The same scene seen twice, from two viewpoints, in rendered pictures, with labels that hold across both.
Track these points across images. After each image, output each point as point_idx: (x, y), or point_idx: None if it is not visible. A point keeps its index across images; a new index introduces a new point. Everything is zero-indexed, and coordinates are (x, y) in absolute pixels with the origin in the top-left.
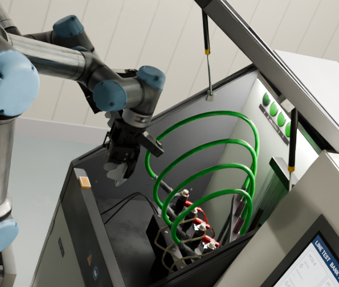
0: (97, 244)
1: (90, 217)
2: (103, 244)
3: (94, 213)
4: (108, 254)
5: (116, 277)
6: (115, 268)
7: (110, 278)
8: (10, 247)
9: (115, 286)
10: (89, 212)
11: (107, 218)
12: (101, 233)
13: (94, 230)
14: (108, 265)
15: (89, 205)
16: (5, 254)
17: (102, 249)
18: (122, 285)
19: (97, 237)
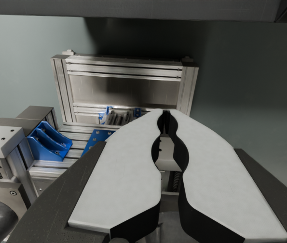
0: (132, 18)
1: (65, 14)
2: (136, 9)
3: (51, 2)
4: (161, 5)
5: (220, 7)
6: (198, 1)
7: (218, 20)
8: (168, 162)
9: (240, 17)
10: (51, 13)
11: None
12: (105, 3)
13: (99, 16)
14: (188, 14)
15: (31, 8)
16: (180, 168)
17: (148, 15)
18: (240, 0)
19: (116, 16)
